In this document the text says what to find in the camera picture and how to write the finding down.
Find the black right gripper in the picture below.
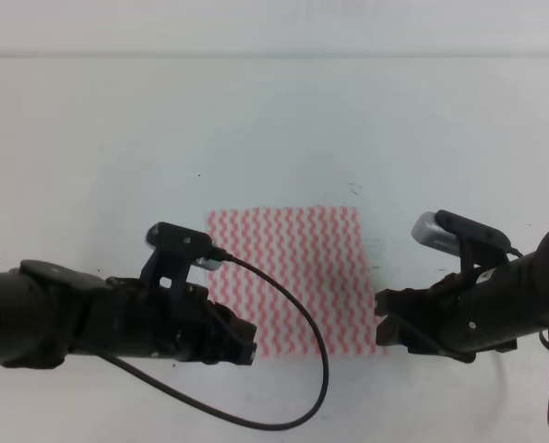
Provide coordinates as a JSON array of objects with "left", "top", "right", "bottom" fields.
[{"left": 375, "top": 273, "right": 475, "bottom": 363}]

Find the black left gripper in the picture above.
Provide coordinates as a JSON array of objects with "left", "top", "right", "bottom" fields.
[{"left": 89, "top": 277, "right": 257, "bottom": 365}]

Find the pink white striped towel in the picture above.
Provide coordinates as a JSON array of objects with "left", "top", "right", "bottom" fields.
[{"left": 207, "top": 206, "right": 386, "bottom": 358}]

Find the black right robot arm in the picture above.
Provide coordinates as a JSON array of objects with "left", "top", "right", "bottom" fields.
[{"left": 375, "top": 232, "right": 549, "bottom": 364}]

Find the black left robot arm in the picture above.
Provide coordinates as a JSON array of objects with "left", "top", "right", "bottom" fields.
[{"left": 0, "top": 254, "right": 257, "bottom": 369}]

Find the black left camera cable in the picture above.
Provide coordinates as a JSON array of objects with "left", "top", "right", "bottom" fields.
[{"left": 112, "top": 246, "right": 330, "bottom": 430}]

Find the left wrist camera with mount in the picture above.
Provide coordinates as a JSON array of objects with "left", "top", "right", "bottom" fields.
[{"left": 139, "top": 221, "right": 221, "bottom": 297}]

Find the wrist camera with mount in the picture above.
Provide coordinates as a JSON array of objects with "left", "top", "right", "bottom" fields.
[
  {"left": 139, "top": 221, "right": 221, "bottom": 297},
  {"left": 412, "top": 210, "right": 514, "bottom": 284}
]

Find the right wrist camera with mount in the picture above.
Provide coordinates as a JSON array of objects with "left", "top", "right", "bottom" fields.
[{"left": 412, "top": 210, "right": 514, "bottom": 284}]

